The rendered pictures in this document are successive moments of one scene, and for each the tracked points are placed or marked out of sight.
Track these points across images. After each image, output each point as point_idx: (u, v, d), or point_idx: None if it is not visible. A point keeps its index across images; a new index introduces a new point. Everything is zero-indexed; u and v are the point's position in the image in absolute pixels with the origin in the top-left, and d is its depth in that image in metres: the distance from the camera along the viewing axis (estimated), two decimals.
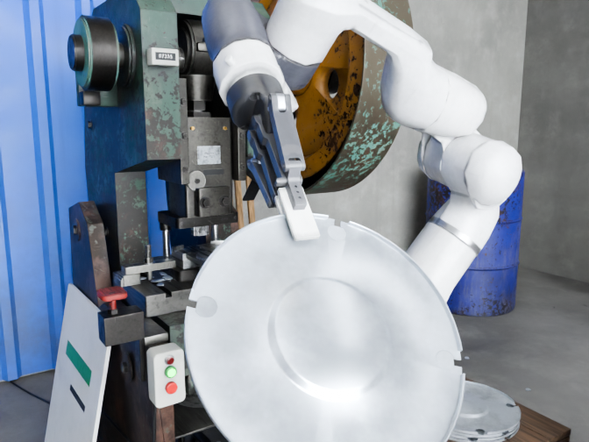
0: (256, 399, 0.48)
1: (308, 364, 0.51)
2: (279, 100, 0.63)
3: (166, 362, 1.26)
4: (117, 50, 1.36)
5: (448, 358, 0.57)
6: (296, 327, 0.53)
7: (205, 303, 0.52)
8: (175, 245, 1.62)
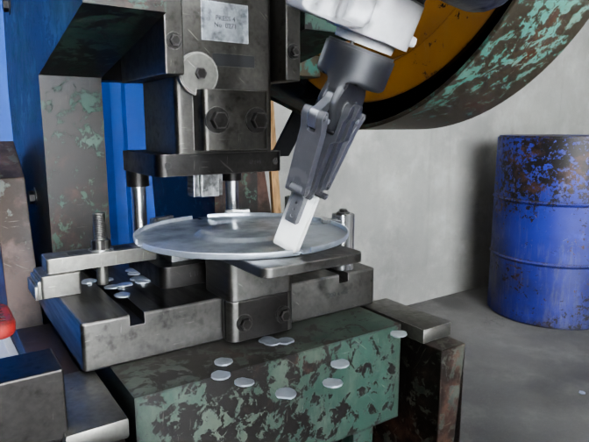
0: (256, 220, 0.85)
1: (244, 223, 0.79)
2: (355, 121, 0.63)
3: None
4: None
5: (151, 245, 0.67)
6: (264, 225, 0.77)
7: (319, 224, 0.81)
8: (156, 217, 0.81)
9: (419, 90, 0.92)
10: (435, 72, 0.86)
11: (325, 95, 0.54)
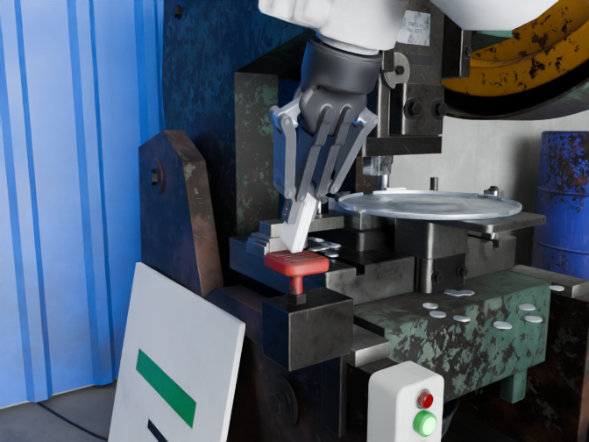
0: (364, 203, 0.90)
1: (400, 200, 0.89)
2: (370, 123, 0.59)
3: (421, 405, 0.60)
4: None
5: None
6: (408, 197, 0.92)
7: (374, 196, 1.00)
8: (340, 192, 0.96)
9: None
10: None
11: (298, 96, 0.53)
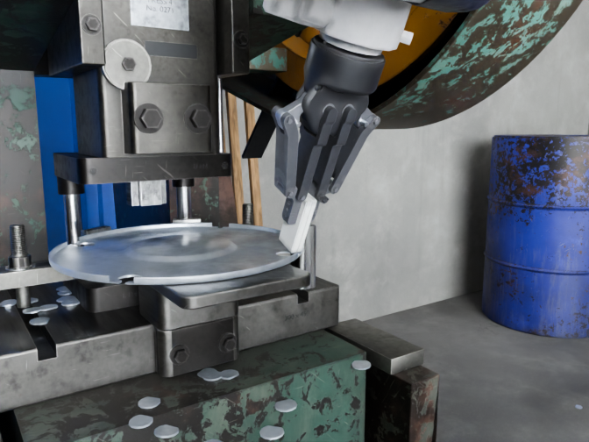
0: (226, 266, 0.57)
1: (205, 249, 0.62)
2: (371, 124, 0.59)
3: None
4: None
5: (215, 228, 0.77)
6: (171, 251, 0.61)
7: None
8: (88, 229, 0.71)
9: (437, 53, 0.75)
10: (453, 16, 0.69)
11: (301, 96, 0.53)
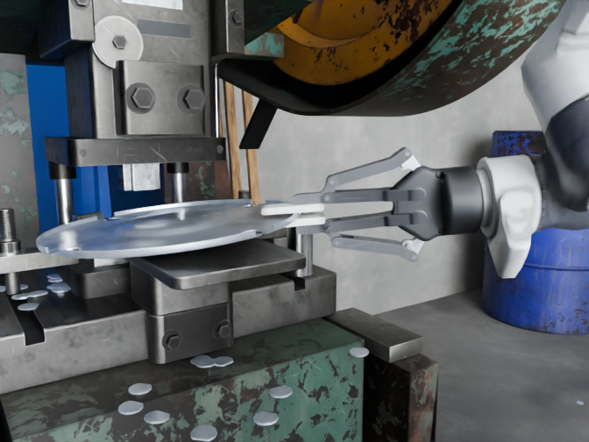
0: (260, 215, 0.64)
1: (210, 214, 0.64)
2: (399, 150, 0.60)
3: None
4: None
5: None
6: (195, 220, 0.61)
7: None
8: (81, 214, 0.70)
9: None
10: None
11: (427, 237, 0.61)
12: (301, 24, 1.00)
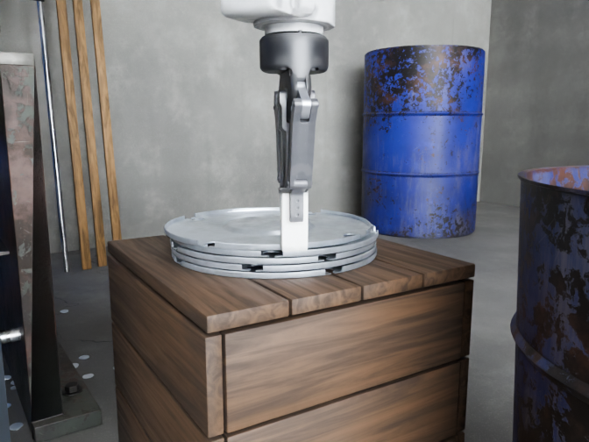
0: None
1: None
2: None
3: None
4: None
5: None
6: (257, 226, 0.74)
7: None
8: None
9: None
10: None
11: (297, 86, 0.56)
12: None
